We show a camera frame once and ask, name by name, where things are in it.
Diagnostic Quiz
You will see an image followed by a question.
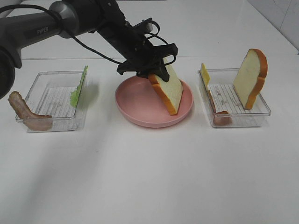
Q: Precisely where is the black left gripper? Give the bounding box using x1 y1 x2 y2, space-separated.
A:
98 8 178 82

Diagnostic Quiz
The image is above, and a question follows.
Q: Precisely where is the bread slice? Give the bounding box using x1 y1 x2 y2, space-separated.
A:
233 49 268 110
148 65 183 115

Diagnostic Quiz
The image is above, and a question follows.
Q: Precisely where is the yellow cheese slice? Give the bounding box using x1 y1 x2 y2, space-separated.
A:
199 63 211 92

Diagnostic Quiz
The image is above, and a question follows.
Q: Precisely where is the bacon strip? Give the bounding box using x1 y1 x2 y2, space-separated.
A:
8 91 53 131
208 90 232 126

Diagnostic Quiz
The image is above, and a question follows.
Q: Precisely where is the green lettuce leaf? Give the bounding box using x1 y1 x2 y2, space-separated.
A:
70 65 88 108

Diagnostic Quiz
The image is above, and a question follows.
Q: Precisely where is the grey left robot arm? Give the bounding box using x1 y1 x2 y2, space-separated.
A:
0 0 178 97

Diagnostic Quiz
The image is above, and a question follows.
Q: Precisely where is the pink round plate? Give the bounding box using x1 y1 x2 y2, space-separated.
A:
115 76 194 128

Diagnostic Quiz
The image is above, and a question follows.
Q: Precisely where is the clear right plastic container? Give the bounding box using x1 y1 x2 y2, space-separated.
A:
198 68 271 128

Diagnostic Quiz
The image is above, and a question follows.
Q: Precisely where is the clear plastic container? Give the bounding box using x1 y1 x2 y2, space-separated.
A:
15 71 87 133
198 68 271 128

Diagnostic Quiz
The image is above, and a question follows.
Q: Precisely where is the standing bread slice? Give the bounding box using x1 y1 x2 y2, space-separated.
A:
233 49 268 110

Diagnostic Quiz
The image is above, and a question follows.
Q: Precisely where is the clear left plastic container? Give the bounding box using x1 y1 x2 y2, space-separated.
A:
15 71 87 133

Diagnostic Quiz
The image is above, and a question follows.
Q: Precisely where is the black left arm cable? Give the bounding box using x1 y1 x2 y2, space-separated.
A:
0 4 176 66

